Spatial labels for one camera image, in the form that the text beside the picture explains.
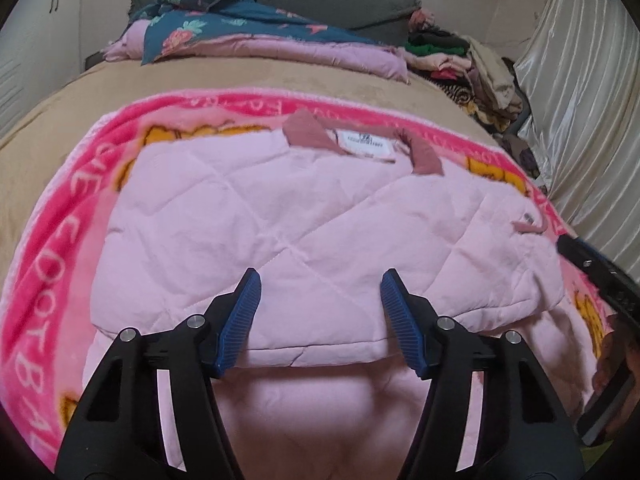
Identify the grey headboard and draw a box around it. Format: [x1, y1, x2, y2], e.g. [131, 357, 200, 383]
[131, 0, 423, 43]

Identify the person's right hand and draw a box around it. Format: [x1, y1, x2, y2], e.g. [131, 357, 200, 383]
[592, 332, 627, 401]

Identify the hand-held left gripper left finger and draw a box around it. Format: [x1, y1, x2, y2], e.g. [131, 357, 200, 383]
[54, 267, 263, 480]

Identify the white satin curtain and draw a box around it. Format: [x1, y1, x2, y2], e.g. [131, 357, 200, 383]
[515, 0, 640, 281]

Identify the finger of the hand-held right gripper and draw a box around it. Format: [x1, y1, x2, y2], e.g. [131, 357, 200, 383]
[556, 235, 640, 321]

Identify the teal floral pink quilt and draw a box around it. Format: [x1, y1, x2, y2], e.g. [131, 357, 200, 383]
[102, 0, 411, 83]

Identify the pink quilted jacket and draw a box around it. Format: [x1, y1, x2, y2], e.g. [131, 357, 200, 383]
[82, 110, 608, 480]

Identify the pile of folded clothes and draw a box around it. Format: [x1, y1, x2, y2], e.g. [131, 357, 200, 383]
[405, 7, 551, 191]

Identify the white wardrobe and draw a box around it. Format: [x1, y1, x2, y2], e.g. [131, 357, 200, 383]
[0, 0, 91, 136]

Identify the beige bed sheet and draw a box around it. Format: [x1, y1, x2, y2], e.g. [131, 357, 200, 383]
[0, 57, 501, 211]

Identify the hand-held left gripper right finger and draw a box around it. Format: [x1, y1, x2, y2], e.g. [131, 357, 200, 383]
[380, 268, 588, 480]

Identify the pink printed blanket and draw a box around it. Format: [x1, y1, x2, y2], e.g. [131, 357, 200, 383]
[0, 87, 621, 476]

